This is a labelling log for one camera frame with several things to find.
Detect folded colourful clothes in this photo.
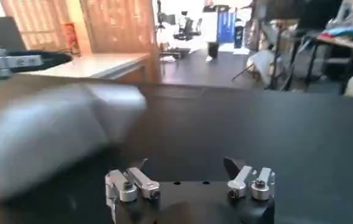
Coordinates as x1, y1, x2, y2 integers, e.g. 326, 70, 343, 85
319, 25, 353, 40

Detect white counter table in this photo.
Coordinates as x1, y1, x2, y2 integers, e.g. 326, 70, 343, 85
19, 52, 152, 80

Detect white bag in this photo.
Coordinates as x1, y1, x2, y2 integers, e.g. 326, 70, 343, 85
245, 49, 284, 87

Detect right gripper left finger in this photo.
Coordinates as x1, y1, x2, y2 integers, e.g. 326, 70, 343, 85
105, 157, 161, 204

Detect black table cloth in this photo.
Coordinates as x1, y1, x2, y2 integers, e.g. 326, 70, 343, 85
0, 74, 353, 224

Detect black office chair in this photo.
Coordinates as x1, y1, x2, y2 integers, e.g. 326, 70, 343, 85
173, 12, 203, 42

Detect white desk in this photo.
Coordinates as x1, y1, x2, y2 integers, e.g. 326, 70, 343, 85
316, 33, 353, 97

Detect blue cabinet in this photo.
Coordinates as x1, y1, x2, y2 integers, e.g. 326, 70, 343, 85
217, 12, 237, 44

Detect white shirt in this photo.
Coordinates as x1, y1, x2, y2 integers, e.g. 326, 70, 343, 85
0, 83, 149, 204

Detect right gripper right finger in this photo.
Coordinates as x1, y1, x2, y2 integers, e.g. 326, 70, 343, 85
223, 156, 276, 201

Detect wooden partition with blinds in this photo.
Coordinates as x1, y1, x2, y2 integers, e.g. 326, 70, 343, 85
0, 0, 163, 83

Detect black screen panel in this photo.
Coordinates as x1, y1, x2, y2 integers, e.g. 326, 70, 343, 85
252, 0, 306, 23

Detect black monitor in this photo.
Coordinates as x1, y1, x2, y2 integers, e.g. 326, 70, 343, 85
0, 16, 27, 51

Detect black tripod stand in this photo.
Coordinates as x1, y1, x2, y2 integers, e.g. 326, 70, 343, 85
231, 24, 290, 91

